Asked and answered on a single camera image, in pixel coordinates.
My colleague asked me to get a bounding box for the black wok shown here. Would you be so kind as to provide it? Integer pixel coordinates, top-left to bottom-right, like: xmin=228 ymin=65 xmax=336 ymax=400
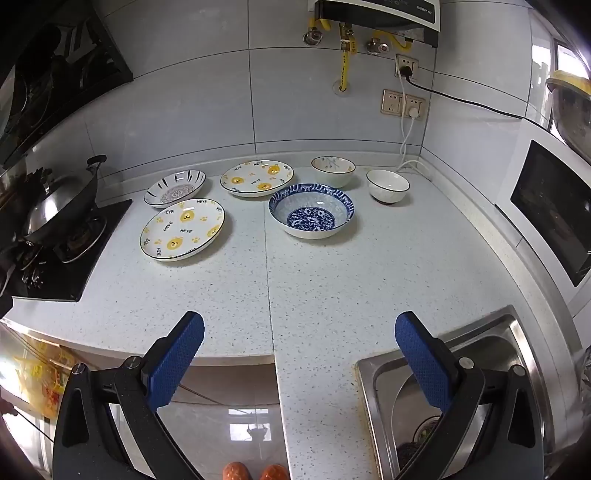
xmin=21 ymin=154 xmax=108 ymax=245

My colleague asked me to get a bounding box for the black striped patterned plate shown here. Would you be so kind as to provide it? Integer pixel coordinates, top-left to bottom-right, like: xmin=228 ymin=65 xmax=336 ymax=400
xmin=143 ymin=169 xmax=207 ymax=209

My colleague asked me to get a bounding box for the short yellow hose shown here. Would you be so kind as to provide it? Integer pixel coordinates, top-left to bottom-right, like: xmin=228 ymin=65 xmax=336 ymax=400
xmin=379 ymin=31 xmax=414 ymax=54

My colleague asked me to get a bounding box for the white microwave oven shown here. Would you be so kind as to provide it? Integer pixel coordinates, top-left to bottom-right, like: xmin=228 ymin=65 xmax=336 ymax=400
xmin=496 ymin=117 xmax=591 ymax=319

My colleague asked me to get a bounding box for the white floral bowl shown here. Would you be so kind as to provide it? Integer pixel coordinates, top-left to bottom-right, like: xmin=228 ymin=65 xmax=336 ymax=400
xmin=311 ymin=156 xmax=356 ymax=188

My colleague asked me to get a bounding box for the black range hood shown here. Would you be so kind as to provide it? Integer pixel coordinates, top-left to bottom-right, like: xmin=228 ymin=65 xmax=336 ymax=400
xmin=0 ymin=0 xmax=134 ymax=169

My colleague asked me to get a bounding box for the beige wall socket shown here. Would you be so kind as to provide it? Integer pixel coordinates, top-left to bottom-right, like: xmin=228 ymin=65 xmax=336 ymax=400
xmin=381 ymin=89 xmax=404 ymax=116

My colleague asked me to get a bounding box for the blue and white bowl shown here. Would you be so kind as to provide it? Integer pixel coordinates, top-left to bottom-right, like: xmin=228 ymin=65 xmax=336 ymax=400
xmin=269 ymin=183 xmax=355 ymax=240

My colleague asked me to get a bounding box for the small yellow bear plate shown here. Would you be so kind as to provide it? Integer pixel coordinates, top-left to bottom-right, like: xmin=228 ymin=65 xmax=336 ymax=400
xmin=220 ymin=161 xmax=295 ymax=199

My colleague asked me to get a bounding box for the black power cable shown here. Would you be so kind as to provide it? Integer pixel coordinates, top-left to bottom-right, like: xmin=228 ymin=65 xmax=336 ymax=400
xmin=400 ymin=66 xmax=525 ymax=121

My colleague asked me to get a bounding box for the wall water heater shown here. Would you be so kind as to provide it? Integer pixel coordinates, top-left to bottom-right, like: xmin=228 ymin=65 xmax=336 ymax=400
xmin=308 ymin=0 xmax=441 ymax=48

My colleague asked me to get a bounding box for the stainless steel sink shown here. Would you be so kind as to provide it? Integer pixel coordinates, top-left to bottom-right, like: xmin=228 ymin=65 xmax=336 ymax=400
xmin=355 ymin=305 xmax=561 ymax=480

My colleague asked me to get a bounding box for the steel pot with yellow rim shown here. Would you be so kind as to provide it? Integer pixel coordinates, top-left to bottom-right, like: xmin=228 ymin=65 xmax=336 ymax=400
xmin=545 ymin=69 xmax=591 ymax=160

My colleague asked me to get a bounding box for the large yellow bear plate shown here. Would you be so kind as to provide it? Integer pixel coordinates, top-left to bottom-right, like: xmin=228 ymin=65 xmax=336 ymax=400
xmin=140 ymin=198 xmax=226 ymax=263

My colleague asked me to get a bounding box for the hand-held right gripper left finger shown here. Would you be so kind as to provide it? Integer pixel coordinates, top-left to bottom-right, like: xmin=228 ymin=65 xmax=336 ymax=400
xmin=52 ymin=311 xmax=206 ymax=480

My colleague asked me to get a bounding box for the white power cable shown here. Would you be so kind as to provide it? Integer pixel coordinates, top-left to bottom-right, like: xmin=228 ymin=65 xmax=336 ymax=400
xmin=397 ymin=105 xmax=432 ymax=183

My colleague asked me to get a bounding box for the black gas stove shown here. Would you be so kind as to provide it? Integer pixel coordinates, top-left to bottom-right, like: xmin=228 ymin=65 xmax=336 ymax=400
xmin=0 ymin=198 xmax=134 ymax=303

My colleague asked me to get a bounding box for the plain white dark-rimmed bowl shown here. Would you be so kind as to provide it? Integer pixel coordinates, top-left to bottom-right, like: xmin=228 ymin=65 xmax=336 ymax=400
xmin=366 ymin=169 xmax=411 ymax=205

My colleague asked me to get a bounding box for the long yellow gas hose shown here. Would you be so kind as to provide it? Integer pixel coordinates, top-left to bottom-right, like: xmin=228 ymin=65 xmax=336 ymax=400
xmin=339 ymin=39 xmax=358 ymax=93

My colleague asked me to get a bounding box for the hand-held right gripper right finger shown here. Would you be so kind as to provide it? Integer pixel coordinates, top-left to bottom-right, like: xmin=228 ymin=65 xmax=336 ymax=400
xmin=394 ymin=311 xmax=546 ymax=480

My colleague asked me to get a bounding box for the steel wok lid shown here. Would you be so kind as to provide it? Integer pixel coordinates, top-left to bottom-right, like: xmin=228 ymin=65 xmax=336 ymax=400
xmin=25 ymin=171 xmax=95 ymax=236

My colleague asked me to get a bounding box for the yellow printed bag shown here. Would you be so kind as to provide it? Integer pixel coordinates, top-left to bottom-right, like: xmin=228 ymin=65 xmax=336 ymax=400
xmin=0 ymin=342 xmax=81 ymax=416

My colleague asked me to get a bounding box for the sink drain strainer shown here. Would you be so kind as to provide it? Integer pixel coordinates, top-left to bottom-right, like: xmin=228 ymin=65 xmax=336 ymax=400
xmin=397 ymin=415 xmax=444 ymax=472

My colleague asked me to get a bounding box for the white socket with black plug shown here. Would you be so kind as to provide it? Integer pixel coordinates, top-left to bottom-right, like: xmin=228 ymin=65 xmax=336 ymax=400
xmin=394 ymin=54 xmax=419 ymax=79

